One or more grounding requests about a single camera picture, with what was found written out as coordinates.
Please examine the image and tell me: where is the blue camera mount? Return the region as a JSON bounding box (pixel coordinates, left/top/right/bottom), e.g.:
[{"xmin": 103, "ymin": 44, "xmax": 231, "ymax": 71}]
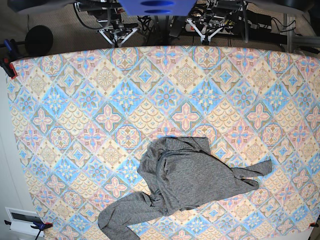
[{"xmin": 118, "ymin": 0, "xmax": 196, "ymax": 17}]

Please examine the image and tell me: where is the white wall box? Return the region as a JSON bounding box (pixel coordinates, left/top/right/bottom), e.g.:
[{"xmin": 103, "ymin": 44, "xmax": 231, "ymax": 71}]
[{"xmin": 5, "ymin": 207, "xmax": 41, "ymax": 236}]

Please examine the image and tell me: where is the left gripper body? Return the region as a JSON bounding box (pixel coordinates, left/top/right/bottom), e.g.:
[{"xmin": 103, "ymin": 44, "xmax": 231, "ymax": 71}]
[{"xmin": 186, "ymin": 18, "xmax": 227, "ymax": 34}]

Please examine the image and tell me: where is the red black clamp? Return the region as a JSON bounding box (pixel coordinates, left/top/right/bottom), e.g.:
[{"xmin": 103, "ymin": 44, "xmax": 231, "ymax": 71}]
[{"xmin": 0, "ymin": 58, "xmax": 18, "ymax": 79}]

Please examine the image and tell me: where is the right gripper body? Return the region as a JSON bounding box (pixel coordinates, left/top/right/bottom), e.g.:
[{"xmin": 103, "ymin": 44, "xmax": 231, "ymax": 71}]
[{"xmin": 98, "ymin": 21, "xmax": 139, "ymax": 39}]

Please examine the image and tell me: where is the red clamp bottom right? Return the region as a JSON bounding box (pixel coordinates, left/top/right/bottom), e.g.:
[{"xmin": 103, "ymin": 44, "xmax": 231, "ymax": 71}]
[{"xmin": 309, "ymin": 222, "xmax": 320, "ymax": 228}]

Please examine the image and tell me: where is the grey t-shirt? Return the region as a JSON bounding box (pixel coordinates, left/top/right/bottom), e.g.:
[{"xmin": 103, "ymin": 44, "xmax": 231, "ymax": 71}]
[{"xmin": 97, "ymin": 137, "xmax": 273, "ymax": 240}]

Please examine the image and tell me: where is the round black stool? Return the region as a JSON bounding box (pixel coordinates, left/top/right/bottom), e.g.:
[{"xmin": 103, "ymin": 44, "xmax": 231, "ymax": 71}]
[{"xmin": 24, "ymin": 25, "xmax": 54, "ymax": 57}]

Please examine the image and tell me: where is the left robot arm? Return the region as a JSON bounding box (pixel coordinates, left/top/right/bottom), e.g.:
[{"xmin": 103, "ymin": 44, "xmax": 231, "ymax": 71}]
[{"xmin": 185, "ymin": 0, "xmax": 250, "ymax": 46}]

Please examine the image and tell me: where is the blue clamp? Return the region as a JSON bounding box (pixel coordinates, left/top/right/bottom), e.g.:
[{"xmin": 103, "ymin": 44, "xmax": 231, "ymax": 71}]
[{"xmin": 4, "ymin": 39, "xmax": 20, "ymax": 59}]

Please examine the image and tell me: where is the white power strip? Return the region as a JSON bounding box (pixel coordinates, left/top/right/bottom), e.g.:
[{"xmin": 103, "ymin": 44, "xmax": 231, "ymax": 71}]
[{"xmin": 185, "ymin": 20, "xmax": 236, "ymax": 34}]

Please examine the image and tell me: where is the patterned tablecloth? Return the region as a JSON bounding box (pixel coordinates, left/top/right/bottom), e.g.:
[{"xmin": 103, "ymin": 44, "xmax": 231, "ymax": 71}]
[{"xmin": 6, "ymin": 46, "xmax": 320, "ymax": 240}]

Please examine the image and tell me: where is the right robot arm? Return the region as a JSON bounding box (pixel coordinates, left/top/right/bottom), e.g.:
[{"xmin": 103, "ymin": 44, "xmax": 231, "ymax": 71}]
[{"xmin": 72, "ymin": 0, "xmax": 140, "ymax": 48}]

